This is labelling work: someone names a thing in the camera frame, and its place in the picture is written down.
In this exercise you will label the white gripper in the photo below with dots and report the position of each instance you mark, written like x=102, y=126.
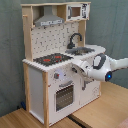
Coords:
x=82, y=67

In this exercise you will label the white oven door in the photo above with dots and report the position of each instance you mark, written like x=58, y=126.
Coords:
x=63, y=99

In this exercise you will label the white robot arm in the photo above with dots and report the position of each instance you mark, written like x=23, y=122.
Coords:
x=102, y=68

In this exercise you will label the wooden toy kitchen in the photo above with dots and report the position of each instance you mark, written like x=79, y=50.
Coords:
x=46, y=40

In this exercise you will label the grey toy sink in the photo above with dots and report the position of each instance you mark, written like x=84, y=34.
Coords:
x=79, y=51

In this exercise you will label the black toy faucet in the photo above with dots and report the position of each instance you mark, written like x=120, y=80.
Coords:
x=73, y=40

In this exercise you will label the white cabinet door with window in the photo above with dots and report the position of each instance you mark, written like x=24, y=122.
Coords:
x=90, y=90

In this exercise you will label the black toy stovetop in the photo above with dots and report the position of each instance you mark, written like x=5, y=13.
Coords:
x=52, y=59

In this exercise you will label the toy microwave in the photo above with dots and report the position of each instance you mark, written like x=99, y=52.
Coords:
x=77, y=11

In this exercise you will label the grey range hood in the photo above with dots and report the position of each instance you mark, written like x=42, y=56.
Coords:
x=48, y=18

